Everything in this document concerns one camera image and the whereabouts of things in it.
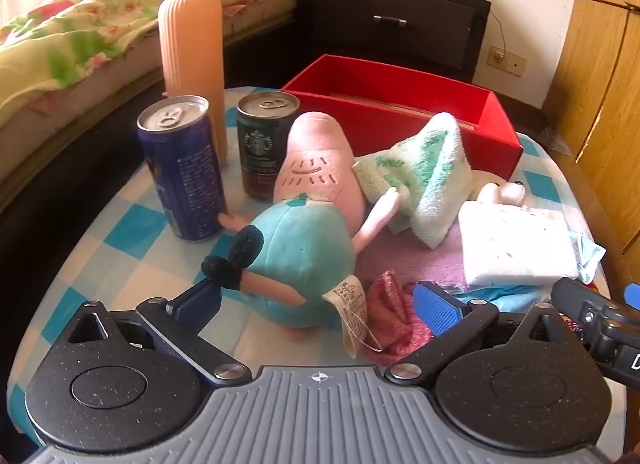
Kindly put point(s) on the wall socket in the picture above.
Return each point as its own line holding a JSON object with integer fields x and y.
{"x": 506, "y": 60}

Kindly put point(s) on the floral blanket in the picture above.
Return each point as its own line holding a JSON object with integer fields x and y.
{"x": 75, "y": 44}

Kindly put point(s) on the green and white towel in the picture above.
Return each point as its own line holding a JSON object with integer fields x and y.
{"x": 430, "y": 179}

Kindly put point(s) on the purple cloth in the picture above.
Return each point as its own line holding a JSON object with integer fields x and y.
{"x": 415, "y": 259}

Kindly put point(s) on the pink pig plush toy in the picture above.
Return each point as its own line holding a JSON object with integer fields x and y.
{"x": 300, "y": 244}

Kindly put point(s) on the dark wooden bed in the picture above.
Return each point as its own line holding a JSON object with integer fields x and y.
{"x": 75, "y": 149}

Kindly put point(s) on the blue checkered tablecloth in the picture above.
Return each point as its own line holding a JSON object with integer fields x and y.
{"x": 125, "y": 254}

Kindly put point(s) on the white and pink plush toy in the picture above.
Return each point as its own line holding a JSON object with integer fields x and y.
{"x": 505, "y": 191}

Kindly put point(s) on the wooden wardrobe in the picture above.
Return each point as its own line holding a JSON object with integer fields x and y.
{"x": 595, "y": 94}

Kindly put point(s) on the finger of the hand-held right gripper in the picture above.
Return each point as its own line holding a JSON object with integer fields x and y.
{"x": 633, "y": 296}
{"x": 575, "y": 299}

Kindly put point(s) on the dark wooden nightstand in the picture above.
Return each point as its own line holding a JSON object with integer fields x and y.
{"x": 350, "y": 44}

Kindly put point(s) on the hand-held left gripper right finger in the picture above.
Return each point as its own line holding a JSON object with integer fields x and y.
{"x": 437, "y": 306}

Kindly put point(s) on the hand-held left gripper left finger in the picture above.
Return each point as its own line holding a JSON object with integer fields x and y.
{"x": 200, "y": 300}

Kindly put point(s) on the red cardboard box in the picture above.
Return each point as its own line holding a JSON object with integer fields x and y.
{"x": 450, "y": 94}

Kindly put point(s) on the dark green coffee can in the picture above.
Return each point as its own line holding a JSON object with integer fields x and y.
{"x": 262, "y": 154}

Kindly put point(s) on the clear plastic wrapper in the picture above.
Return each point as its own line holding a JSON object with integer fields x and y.
{"x": 552, "y": 139}

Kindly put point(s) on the blue drink can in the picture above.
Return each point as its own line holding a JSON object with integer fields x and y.
{"x": 182, "y": 179}

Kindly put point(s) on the peach ribbed bottle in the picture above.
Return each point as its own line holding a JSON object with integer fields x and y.
{"x": 192, "y": 54}

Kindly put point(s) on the pink knitted hat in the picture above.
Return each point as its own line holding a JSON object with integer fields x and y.
{"x": 392, "y": 314}

